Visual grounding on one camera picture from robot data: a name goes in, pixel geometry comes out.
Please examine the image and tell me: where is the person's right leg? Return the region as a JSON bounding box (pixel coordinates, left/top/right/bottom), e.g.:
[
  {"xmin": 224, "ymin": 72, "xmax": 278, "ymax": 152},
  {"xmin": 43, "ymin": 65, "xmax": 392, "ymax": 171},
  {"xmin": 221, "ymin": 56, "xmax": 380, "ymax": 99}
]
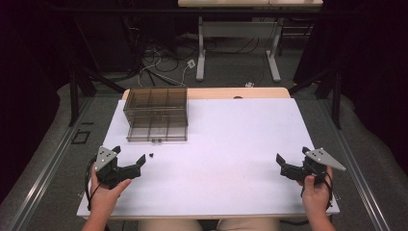
[{"xmin": 217, "ymin": 218, "xmax": 282, "ymax": 231}]

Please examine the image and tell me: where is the beige wooden table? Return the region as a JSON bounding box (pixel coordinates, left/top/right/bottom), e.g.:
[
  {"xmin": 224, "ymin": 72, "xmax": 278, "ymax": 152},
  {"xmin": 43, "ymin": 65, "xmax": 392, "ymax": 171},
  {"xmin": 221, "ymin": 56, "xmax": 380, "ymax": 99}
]
[{"xmin": 121, "ymin": 87, "xmax": 292, "ymax": 100}]

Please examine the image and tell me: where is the white table mat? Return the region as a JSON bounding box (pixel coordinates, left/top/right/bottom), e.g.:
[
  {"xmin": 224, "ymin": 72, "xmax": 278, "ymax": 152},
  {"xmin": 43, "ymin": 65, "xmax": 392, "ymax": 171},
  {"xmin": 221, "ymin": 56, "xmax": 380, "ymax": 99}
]
[{"xmin": 76, "ymin": 97, "xmax": 341, "ymax": 219}]

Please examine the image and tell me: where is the metal floor rail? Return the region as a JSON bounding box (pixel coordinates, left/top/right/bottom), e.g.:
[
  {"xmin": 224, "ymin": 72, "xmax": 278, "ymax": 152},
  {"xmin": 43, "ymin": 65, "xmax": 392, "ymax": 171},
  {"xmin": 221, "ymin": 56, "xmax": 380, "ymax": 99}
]
[
  {"xmin": 6, "ymin": 95, "xmax": 94, "ymax": 231},
  {"xmin": 319, "ymin": 97, "xmax": 391, "ymax": 231}
]

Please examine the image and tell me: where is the white-legged desk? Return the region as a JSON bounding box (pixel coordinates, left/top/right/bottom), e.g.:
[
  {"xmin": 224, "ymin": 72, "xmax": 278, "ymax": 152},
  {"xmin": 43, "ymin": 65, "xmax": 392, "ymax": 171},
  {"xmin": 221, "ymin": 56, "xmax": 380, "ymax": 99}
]
[{"xmin": 177, "ymin": 0, "xmax": 324, "ymax": 83}]

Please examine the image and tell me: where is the person's left leg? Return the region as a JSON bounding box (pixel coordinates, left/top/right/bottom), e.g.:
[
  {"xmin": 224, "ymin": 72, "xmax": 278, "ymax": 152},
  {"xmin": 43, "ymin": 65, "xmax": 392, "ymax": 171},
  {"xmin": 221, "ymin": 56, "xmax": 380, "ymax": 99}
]
[{"xmin": 138, "ymin": 218, "xmax": 205, "ymax": 231}]

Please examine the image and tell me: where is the black metal stand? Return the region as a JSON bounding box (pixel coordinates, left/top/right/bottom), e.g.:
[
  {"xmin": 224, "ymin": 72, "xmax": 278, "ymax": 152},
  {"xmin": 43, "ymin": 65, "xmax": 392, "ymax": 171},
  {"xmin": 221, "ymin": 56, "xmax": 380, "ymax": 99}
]
[
  {"xmin": 67, "ymin": 62, "xmax": 127, "ymax": 128},
  {"xmin": 288, "ymin": 65, "xmax": 344, "ymax": 131}
]

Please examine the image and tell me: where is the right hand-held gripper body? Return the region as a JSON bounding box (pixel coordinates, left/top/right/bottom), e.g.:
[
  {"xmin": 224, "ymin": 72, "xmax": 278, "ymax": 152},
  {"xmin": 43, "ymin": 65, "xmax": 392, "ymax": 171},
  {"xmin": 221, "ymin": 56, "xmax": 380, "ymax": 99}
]
[{"xmin": 280, "ymin": 147, "xmax": 347, "ymax": 186}]

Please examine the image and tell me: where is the brown transparent drawer organizer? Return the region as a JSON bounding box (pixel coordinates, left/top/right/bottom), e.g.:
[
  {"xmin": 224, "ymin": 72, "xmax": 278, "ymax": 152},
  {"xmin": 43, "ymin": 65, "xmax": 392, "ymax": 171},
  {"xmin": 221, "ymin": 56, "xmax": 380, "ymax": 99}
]
[{"xmin": 122, "ymin": 87, "xmax": 190, "ymax": 143}]

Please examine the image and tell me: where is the tangle of floor cables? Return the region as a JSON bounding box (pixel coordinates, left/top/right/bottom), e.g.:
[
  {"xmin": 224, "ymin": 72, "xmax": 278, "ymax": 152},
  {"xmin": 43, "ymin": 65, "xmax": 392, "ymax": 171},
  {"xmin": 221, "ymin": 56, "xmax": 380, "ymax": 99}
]
[{"xmin": 126, "ymin": 18, "xmax": 206, "ymax": 89}]

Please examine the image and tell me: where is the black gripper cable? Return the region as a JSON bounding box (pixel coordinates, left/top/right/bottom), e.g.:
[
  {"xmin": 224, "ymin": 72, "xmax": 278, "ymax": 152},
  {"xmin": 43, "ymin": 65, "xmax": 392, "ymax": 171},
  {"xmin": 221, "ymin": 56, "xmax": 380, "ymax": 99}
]
[
  {"xmin": 299, "ymin": 167, "xmax": 335, "ymax": 211},
  {"xmin": 84, "ymin": 156, "xmax": 99, "ymax": 211}
]

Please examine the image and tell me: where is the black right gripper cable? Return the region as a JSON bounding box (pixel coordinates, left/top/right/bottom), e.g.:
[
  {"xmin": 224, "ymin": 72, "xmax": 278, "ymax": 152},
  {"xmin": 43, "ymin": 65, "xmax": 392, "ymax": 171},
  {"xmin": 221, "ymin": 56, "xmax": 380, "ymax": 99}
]
[{"xmin": 299, "ymin": 167, "xmax": 335, "ymax": 211}]

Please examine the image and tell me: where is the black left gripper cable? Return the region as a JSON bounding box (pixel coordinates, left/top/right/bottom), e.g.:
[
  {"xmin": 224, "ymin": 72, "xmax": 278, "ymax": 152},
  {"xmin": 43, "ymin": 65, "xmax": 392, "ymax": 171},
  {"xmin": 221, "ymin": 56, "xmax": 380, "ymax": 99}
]
[{"xmin": 84, "ymin": 156, "xmax": 99, "ymax": 211}]

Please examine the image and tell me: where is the person's right hand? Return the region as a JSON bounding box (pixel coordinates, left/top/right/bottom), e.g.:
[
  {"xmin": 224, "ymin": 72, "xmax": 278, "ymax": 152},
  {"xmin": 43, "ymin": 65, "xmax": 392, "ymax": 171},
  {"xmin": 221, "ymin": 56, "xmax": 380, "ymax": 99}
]
[{"xmin": 296, "ymin": 167, "xmax": 335, "ymax": 217}]

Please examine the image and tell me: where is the person's leg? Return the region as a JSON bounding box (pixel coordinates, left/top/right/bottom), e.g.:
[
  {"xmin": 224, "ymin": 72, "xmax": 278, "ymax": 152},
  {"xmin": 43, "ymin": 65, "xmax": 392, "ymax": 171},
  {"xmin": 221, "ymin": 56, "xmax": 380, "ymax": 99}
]
[
  {"xmin": 138, "ymin": 218, "xmax": 205, "ymax": 231},
  {"xmin": 217, "ymin": 218, "xmax": 282, "ymax": 231}
]

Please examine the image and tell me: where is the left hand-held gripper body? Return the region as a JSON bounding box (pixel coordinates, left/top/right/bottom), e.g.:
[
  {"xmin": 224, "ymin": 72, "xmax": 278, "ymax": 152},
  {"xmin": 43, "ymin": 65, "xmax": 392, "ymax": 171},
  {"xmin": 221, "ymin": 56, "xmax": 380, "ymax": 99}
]
[{"xmin": 93, "ymin": 145, "xmax": 142, "ymax": 191}]

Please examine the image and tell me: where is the person's left hand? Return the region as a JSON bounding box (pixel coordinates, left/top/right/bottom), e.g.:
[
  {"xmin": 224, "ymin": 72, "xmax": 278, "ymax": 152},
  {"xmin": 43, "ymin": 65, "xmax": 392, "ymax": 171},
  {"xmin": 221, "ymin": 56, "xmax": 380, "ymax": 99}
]
[{"xmin": 89, "ymin": 166, "xmax": 133, "ymax": 217}]

